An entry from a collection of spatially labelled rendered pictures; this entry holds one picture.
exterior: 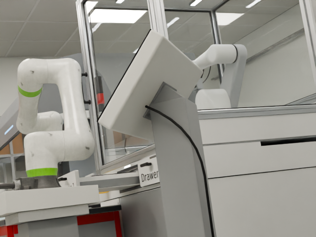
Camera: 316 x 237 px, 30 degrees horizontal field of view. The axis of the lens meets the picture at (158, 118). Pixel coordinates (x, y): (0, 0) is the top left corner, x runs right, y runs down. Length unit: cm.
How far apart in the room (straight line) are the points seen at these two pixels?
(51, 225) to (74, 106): 53
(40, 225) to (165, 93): 82
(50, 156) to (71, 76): 43
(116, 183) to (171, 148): 98
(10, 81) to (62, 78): 457
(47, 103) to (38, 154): 130
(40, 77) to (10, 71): 458
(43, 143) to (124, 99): 82
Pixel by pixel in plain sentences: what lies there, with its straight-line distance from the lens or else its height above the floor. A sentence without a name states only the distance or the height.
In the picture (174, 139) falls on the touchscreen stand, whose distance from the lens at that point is 182.
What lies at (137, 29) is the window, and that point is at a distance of 280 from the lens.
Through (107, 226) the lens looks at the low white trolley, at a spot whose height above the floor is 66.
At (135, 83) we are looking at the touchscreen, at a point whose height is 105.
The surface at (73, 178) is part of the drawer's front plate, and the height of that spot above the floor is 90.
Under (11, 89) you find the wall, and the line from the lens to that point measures 722.
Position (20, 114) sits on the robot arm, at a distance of 298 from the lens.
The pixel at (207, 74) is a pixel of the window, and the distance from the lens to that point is 261.
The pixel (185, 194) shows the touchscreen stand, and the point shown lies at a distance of 180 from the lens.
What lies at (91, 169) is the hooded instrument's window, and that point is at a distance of 374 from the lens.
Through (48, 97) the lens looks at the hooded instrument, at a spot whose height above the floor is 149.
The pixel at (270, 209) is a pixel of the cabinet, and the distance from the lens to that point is 264.
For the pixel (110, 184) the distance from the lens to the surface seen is 275.
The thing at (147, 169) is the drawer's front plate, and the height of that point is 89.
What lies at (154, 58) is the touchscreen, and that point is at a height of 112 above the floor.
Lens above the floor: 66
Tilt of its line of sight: 10 degrees up
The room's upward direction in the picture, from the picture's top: 8 degrees counter-clockwise
